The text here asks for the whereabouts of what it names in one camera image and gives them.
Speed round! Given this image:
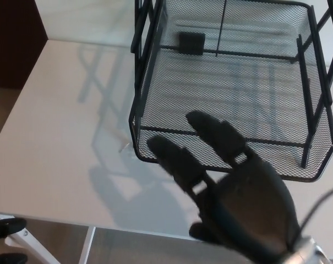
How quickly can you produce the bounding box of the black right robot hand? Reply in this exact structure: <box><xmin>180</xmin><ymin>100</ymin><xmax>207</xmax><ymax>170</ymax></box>
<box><xmin>146</xmin><ymin>110</ymin><xmax>303</xmax><ymax>262</ymax></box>

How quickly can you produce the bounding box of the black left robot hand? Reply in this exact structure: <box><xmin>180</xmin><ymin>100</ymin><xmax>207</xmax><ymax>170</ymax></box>
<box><xmin>0</xmin><ymin>217</ymin><xmax>28</xmax><ymax>264</ymax></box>

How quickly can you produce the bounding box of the black mesh file tray layer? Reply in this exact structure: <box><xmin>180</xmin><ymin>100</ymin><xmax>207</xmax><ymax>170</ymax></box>
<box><xmin>128</xmin><ymin>0</ymin><xmax>333</xmax><ymax>184</ymax></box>

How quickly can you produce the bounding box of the black metal file tray rack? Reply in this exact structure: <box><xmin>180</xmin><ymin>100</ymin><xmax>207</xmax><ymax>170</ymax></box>
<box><xmin>130</xmin><ymin>0</ymin><xmax>333</xmax><ymax>169</ymax></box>

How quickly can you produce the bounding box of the dark brown wooden panel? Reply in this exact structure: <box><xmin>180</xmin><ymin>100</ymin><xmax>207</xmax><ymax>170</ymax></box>
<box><xmin>0</xmin><ymin>0</ymin><xmax>49</xmax><ymax>90</ymax></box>

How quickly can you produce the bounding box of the white metal table leg frame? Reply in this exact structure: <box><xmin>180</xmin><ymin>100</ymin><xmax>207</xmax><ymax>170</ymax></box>
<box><xmin>4</xmin><ymin>230</ymin><xmax>97</xmax><ymax>264</ymax></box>

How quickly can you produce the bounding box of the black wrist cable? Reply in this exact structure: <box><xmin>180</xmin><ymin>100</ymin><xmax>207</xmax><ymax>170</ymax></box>
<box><xmin>288</xmin><ymin>187</ymin><xmax>333</xmax><ymax>249</ymax></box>

